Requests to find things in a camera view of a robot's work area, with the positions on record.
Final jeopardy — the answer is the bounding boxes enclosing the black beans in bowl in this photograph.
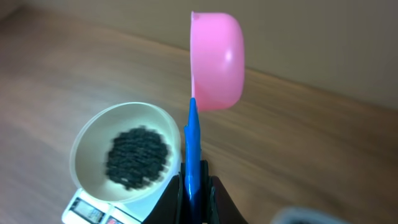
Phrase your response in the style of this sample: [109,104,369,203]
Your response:
[105,126,170,190]

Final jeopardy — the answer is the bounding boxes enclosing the pink scoop blue handle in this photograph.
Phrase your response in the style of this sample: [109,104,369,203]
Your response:
[184,12,244,223]

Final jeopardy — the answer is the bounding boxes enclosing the white digital kitchen scale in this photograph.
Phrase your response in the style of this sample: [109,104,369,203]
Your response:
[62,189,161,224]

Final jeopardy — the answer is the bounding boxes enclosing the clear plastic container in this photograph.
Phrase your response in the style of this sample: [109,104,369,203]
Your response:
[271,207,350,224]

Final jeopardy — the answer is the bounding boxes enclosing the white round bowl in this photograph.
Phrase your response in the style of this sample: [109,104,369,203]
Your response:
[70,102,182,203]

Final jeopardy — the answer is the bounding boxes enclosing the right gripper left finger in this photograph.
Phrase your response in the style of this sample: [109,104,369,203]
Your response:
[142,163,185,224]

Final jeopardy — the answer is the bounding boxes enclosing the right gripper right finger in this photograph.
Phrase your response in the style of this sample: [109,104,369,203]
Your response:
[201,160,248,224]

